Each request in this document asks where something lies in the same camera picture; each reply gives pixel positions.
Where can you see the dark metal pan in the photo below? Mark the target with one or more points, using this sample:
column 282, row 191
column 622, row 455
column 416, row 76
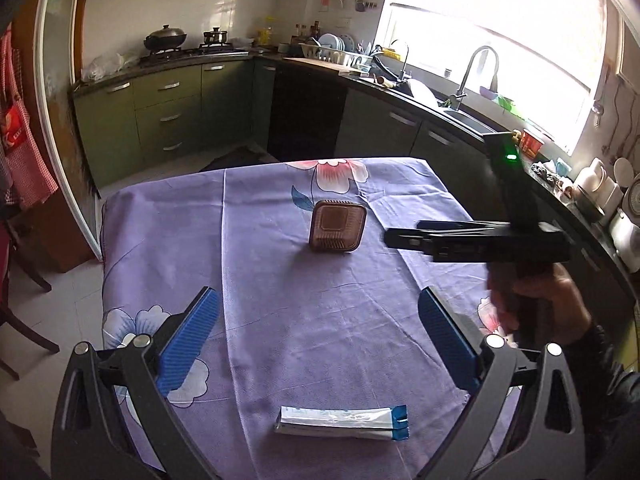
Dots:
column 590, row 207

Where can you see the red plastic container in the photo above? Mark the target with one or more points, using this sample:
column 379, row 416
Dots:
column 534, row 142

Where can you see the dark floor mat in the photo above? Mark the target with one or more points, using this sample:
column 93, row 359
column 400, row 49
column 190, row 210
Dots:
column 237, row 159

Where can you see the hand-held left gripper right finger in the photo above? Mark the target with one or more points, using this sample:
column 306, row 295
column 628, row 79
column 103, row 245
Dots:
column 447, row 340

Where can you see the person's right hand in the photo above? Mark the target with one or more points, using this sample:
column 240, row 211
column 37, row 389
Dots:
column 565, row 305

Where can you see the black built-in appliance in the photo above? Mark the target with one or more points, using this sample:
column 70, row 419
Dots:
column 306, row 115

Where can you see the blue and white tube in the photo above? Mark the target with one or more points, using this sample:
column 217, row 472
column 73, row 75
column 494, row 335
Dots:
column 340, row 421

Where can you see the green kitchen base cabinet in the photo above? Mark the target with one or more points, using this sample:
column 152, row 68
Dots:
column 165, row 110

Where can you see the black wok with lid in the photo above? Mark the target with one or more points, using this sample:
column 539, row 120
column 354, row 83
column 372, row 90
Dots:
column 166, row 39

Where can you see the white bowl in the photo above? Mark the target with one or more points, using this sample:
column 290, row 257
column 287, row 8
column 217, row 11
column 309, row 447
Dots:
column 422, row 91

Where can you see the steel cooking pot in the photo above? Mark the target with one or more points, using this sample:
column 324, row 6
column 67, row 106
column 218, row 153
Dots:
column 216, row 36

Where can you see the white plates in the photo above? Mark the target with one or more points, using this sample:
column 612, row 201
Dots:
column 624, row 170

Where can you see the white plastic jug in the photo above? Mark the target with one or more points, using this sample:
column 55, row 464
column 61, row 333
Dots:
column 611, row 191

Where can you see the brown plastic container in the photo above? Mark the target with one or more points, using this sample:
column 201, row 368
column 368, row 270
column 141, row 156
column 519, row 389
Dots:
column 336, row 225

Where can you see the black kitchen countertop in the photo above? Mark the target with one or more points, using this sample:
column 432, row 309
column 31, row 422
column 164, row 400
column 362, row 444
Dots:
column 380, row 91

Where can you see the clear plastic bags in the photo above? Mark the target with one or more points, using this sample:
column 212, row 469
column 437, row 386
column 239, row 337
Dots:
column 107, row 67

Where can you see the red checkered apron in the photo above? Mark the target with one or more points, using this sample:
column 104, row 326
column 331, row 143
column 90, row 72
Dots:
column 22, row 140

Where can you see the dish rack with dishes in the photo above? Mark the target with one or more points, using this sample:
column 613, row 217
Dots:
column 335, row 50

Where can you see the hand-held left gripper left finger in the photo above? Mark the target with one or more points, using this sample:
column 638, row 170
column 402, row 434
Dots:
column 187, row 340

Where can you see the yellow oil bottle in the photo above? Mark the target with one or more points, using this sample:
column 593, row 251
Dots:
column 266, row 32

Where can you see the purple floral tablecloth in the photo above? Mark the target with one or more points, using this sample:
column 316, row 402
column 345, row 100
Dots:
column 300, row 320

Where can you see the kitchen window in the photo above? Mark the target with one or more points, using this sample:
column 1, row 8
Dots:
column 500, row 25

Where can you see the dark wooden chair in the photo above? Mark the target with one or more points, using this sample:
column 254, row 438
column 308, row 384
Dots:
column 20, row 320

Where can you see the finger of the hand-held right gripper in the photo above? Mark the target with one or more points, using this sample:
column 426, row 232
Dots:
column 445, row 224
column 440, row 242

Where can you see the wooden cutting board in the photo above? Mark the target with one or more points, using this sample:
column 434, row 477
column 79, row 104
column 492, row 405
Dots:
column 315, row 63

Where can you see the gas stove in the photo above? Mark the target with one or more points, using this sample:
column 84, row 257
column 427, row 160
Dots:
column 195, row 55

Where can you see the small blue container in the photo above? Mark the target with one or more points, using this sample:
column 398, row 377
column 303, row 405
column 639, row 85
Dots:
column 562, row 166

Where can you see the person's right forearm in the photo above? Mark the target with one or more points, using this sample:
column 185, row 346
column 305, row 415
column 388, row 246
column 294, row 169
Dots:
column 615, row 400

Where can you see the yellow soap dispenser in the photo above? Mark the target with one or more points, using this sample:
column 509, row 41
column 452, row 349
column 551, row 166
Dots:
column 516, row 136

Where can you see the crumpled grey rag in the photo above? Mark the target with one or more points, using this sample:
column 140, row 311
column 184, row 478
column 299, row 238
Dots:
column 546, row 172

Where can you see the small dark faucet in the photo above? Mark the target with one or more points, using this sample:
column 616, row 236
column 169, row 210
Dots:
column 402, row 62

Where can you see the white rice cooker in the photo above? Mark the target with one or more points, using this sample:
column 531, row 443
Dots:
column 625, row 230

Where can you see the tall steel faucet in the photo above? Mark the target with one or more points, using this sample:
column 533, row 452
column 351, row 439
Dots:
column 475, row 67

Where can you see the white sliding door frame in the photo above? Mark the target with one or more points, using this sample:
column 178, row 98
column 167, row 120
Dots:
column 65, row 120

